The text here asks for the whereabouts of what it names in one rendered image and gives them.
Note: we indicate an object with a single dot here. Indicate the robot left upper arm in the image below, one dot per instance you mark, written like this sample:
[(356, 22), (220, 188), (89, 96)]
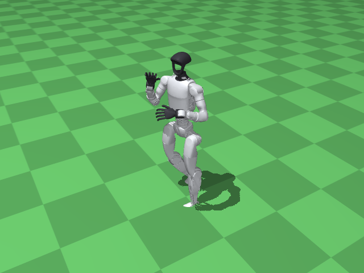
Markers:
[(197, 92)]

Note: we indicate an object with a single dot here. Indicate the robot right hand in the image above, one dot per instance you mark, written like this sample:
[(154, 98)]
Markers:
[(151, 79)]

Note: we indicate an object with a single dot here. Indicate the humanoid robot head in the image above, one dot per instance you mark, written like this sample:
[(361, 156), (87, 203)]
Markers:
[(180, 58)]

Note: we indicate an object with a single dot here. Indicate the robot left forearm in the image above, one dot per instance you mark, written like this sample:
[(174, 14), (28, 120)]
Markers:
[(193, 116)]

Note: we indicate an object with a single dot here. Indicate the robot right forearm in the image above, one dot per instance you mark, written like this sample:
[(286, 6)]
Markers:
[(150, 93)]

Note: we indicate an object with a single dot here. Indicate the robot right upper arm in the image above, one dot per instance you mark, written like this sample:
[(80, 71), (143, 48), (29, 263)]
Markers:
[(162, 87)]

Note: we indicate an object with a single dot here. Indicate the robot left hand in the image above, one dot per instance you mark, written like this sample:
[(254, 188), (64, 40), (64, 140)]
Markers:
[(168, 113)]

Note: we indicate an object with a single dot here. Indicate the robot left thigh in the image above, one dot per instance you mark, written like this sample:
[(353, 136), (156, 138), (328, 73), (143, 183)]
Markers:
[(190, 152)]

